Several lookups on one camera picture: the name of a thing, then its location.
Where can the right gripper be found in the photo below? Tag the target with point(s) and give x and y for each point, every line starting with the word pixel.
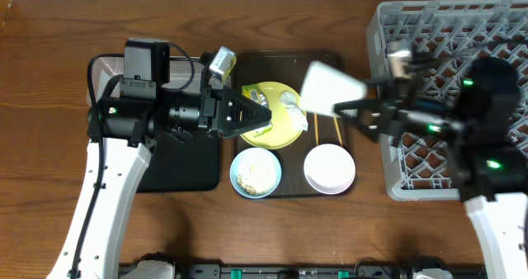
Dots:
pixel 393 116

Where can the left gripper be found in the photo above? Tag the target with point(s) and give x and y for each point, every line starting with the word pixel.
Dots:
pixel 208 111

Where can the green snack wrapper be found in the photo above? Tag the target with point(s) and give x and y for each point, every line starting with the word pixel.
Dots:
pixel 255 93

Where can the wooden chopstick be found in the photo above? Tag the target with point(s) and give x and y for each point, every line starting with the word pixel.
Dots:
pixel 315 123
pixel 338 131

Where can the white tissue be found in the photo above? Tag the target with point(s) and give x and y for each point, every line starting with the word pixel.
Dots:
pixel 297 117

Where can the light blue bowl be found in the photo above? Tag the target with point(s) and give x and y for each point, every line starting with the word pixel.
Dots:
pixel 255 173

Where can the pink bowl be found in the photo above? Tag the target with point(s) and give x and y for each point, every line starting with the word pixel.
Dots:
pixel 329 169

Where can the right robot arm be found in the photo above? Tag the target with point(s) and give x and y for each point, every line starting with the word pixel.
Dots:
pixel 485 166

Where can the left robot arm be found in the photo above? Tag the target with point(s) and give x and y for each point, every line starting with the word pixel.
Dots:
pixel 117 158

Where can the black waste tray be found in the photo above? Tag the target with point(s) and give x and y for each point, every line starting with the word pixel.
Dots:
pixel 189 163

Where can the grey dishwasher rack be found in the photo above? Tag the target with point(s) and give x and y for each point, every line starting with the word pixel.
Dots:
pixel 416 170

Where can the yellow round plate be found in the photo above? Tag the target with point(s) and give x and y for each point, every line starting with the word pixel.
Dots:
pixel 282 133

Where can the clear plastic bin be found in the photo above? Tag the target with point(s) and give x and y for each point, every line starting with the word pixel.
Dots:
pixel 103 70

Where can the dark brown serving tray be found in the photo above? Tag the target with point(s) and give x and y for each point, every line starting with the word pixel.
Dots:
pixel 289 67

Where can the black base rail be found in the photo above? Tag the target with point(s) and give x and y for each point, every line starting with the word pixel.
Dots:
pixel 160 265

